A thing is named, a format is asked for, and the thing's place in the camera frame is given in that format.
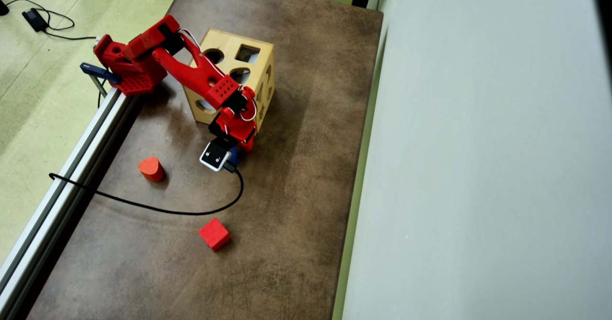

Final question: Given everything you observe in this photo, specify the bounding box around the wooden shape sorter box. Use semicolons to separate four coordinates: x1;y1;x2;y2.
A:
184;28;276;134

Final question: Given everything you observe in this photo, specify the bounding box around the aluminium profile rail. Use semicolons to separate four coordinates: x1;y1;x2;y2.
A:
0;88;140;320

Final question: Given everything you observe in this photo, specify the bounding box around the black camera cable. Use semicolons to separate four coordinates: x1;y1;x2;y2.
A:
48;160;245;216

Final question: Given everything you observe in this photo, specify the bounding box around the black power adapter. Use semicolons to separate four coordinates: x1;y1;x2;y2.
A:
22;8;49;33

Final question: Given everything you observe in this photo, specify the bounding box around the red wooden cube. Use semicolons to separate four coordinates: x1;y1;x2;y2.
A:
198;218;231;252

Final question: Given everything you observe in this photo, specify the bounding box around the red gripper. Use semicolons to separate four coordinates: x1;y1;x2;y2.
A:
208;101;259;154

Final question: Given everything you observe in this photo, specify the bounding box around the red teardrop wooden block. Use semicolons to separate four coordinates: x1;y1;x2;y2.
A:
138;156;164;183

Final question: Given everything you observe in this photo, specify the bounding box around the blue table clamp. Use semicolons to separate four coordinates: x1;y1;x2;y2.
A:
80;62;121;99

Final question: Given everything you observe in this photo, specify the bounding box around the thin black floor cable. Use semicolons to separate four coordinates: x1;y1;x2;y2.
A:
5;0;76;31
44;29;98;41

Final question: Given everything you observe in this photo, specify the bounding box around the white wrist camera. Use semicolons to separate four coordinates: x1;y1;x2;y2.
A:
199;140;232;173

